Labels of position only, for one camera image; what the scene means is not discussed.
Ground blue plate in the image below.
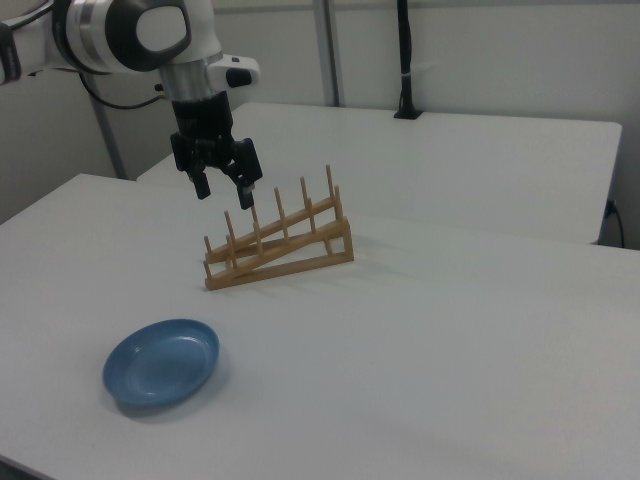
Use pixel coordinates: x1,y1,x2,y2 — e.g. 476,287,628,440
102,318,221,407

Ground black wall cable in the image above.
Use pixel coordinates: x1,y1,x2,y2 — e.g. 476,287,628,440
605,198,626,247

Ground wooden plate rack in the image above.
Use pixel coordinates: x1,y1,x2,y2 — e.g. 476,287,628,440
202,164,356,292

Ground black pole stand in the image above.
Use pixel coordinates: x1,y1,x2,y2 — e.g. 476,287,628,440
393,0,425,121

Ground grey vertical frame post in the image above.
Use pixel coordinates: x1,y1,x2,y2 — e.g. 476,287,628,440
88,74,127,180
313,0,347,107

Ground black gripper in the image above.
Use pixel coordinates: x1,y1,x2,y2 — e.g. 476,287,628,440
169,94,265,211

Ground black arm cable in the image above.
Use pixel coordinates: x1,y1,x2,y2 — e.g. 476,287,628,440
74,69,164,110

